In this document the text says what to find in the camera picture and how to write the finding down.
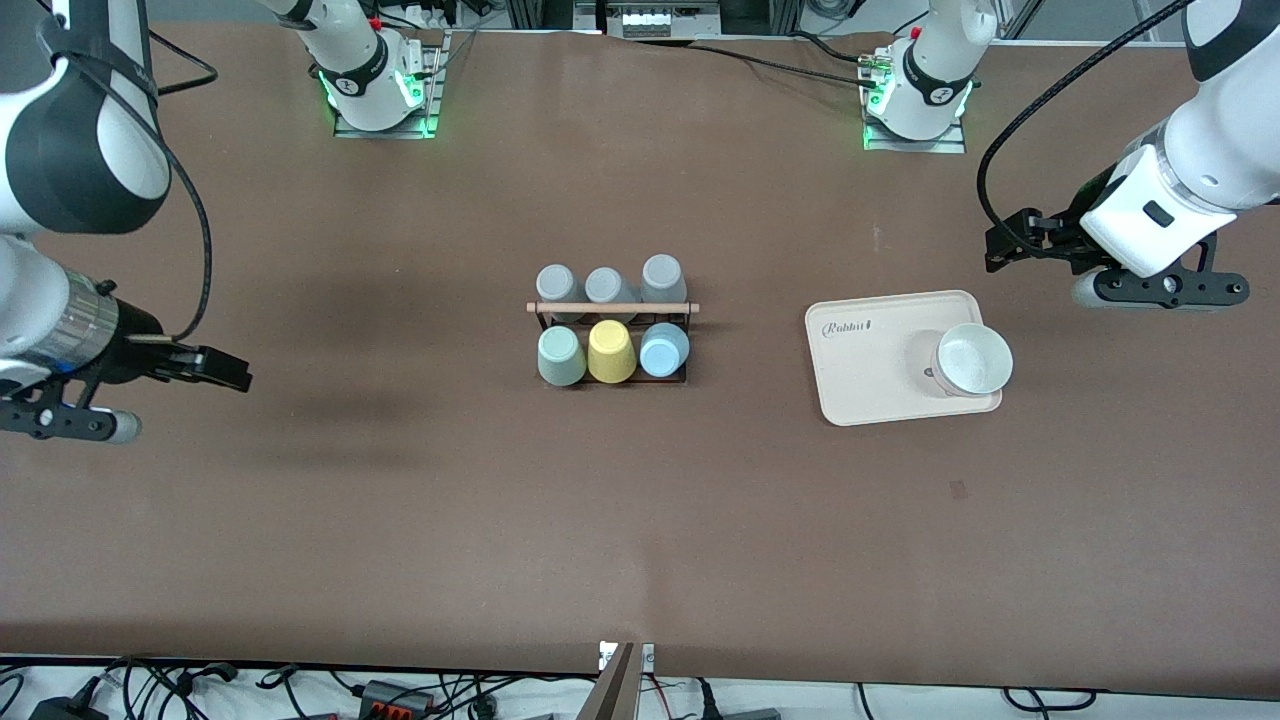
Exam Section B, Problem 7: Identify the beige rabbit print tray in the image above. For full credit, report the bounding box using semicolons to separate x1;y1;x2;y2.
804;289;1005;428

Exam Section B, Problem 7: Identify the black wire cup rack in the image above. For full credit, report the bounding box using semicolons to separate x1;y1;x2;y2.
526;298;701;388

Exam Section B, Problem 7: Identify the grey cup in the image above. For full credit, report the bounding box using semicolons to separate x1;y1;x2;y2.
535;263;584;324
640;253;690;320
584;266;642;322

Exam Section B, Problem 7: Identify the yellow cup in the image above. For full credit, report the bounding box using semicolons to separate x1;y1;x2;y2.
585;319;638;385

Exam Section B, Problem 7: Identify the black power adapter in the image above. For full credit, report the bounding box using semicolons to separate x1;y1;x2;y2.
28;694;113;720

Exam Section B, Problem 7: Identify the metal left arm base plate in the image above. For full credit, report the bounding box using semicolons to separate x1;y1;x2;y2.
862;48;969;155

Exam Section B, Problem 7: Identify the white label plate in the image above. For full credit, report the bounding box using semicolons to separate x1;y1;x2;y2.
598;641;657;674

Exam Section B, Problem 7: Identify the looped black floor cable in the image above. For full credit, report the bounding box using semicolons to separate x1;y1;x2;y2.
1000;686;1101;714

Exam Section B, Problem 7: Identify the brown angled post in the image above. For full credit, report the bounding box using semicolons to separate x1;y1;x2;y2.
577;642;641;720

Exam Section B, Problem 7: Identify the pale green cup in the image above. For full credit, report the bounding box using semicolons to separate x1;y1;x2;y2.
536;325;589;388

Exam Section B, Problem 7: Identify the long black table cable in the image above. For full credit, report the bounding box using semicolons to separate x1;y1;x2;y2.
630;38;873;87

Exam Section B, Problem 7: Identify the short black table cable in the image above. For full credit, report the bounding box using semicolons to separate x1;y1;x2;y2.
790;30;893;67

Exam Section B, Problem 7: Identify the tangled black cable bundle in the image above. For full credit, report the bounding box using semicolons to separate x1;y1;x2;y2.
95;654;301;720

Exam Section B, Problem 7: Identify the light blue cup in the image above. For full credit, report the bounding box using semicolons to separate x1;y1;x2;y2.
638;321;692;380

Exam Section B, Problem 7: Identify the orange black connector block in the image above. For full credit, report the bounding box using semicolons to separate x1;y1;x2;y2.
358;679;438;717

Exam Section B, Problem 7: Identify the white bowl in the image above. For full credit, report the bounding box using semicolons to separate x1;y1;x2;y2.
931;322;1015;399

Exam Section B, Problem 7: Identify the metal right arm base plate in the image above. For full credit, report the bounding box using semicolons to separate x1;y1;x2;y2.
332;28;443;140

